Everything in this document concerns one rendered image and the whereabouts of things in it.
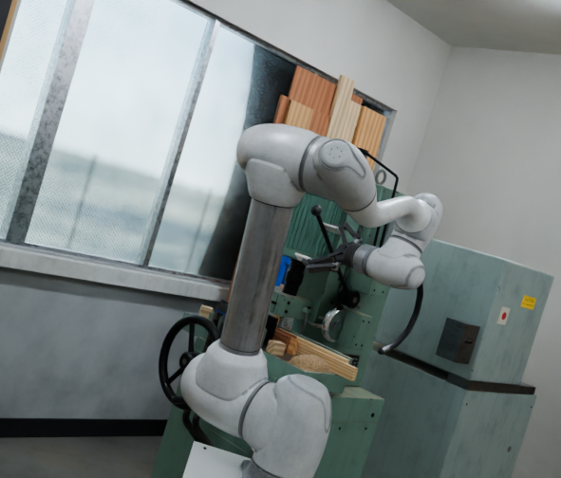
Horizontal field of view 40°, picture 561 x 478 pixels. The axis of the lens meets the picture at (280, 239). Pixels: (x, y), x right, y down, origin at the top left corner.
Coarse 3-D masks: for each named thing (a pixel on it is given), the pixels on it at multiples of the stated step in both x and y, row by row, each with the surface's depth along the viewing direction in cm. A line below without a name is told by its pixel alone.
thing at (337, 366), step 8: (304, 344) 252; (296, 352) 254; (304, 352) 252; (312, 352) 249; (320, 352) 247; (328, 360) 244; (336, 360) 242; (336, 368) 242; (344, 368) 240; (352, 368) 237; (344, 376) 239; (352, 376) 237
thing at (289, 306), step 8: (272, 296) 260; (280, 296) 257; (288, 296) 258; (296, 296) 266; (272, 304) 259; (280, 304) 257; (288, 304) 257; (296, 304) 260; (304, 304) 263; (272, 312) 259; (280, 312) 256; (288, 312) 258; (296, 312) 261; (304, 312) 264
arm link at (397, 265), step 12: (396, 240) 218; (372, 252) 221; (384, 252) 218; (396, 252) 216; (408, 252) 216; (420, 252) 219; (372, 264) 219; (384, 264) 216; (396, 264) 214; (408, 264) 213; (420, 264) 213; (372, 276) 221; (384, 276) 216; (396, 276) 213; (408, 276) 212; (420, 276) 214; (408, 288) 215
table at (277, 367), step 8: (184, 312) 271; (184, 328) 269; (200, 328) 264; (200, 336) 263; (200, 344) 248; (264, 344) 254; (264, 352) 242; (272, 360) 239; (280, 360) 237; (272, 368) 239; (280, 368) 237; (288, 368) 234; (296, 368) 232; (272, 376) 238; (280, 376) 236; (312, 376) 233; (320, 376) 235; (328, 376) 238; (336, 376) 241; (328, 384) 239; (336, 384) 242; (344, 384) 244; (328, 392) 240; (336, 392) 243
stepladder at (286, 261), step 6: (282, 258) 345; (288, 258) 342; (282, 264) 343; (288, 264) 343; (282, 270) 344; (282, 276) 344; (276, 282) 343; (282, 282) 361; (276, 288) 347; (270, 312) 345; (288, 318) 355; (282, 324) 354; (288, 324) 355
